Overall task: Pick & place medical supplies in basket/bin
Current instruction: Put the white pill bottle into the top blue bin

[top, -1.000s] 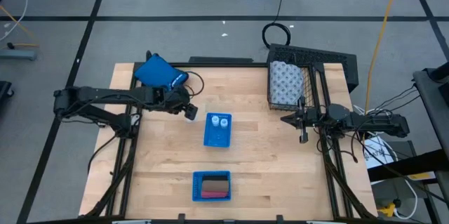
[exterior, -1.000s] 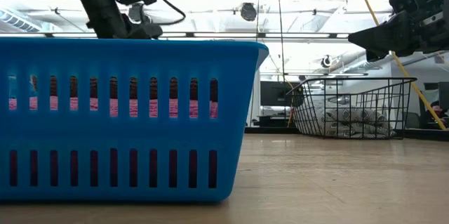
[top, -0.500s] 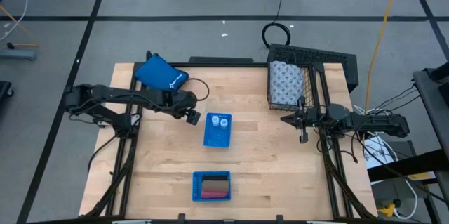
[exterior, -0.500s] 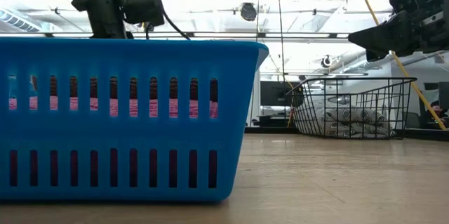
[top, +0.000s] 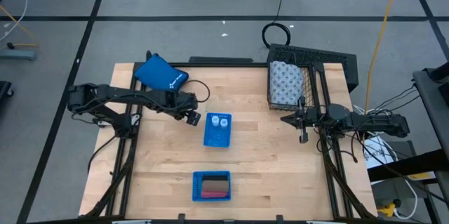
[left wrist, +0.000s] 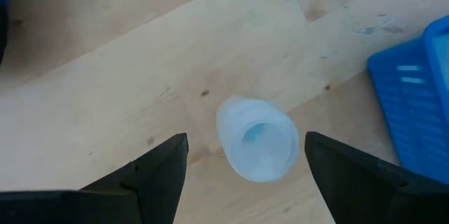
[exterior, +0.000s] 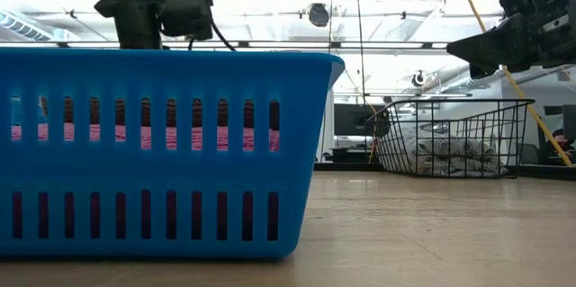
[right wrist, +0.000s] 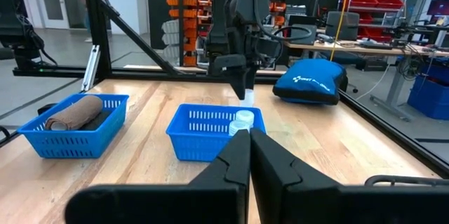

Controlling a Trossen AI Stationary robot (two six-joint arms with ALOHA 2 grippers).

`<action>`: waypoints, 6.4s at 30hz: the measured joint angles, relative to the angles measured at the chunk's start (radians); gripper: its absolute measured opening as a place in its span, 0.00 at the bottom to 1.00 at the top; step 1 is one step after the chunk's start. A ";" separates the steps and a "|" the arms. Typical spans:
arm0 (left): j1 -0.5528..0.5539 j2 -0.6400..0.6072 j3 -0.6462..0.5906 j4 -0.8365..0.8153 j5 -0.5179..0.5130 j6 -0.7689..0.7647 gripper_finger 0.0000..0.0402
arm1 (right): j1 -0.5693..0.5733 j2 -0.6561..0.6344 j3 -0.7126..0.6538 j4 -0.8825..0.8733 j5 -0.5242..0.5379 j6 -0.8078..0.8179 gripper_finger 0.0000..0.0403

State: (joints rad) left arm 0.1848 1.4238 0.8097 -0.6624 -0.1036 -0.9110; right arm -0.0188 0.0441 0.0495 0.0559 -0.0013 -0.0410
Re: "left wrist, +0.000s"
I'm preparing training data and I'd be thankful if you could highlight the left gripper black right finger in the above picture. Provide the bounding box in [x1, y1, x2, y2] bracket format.
[304, 131, 449, 224]

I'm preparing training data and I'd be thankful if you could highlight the small translucent plastic cup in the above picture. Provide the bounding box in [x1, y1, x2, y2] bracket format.
[215, 95, 300, 184]

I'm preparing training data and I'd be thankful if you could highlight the small blue plastic basket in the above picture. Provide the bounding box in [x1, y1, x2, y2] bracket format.
[366, 14, 449, 186]

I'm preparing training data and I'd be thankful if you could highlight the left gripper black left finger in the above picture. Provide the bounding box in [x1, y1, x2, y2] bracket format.
[0, 132, 189, 224]

